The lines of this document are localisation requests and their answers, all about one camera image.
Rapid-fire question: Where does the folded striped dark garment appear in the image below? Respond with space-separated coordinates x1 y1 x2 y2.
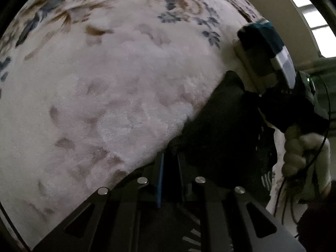
234 18 296 93

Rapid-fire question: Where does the black striped sweater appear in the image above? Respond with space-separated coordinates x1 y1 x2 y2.
157 70 279 252

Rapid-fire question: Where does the floral bed blanket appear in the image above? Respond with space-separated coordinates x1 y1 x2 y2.
0 0 310 250

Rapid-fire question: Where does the white gloved right hand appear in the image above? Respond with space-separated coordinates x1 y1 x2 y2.
282 127 331 201

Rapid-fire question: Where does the window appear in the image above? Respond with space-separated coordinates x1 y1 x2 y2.
292 0 335 58

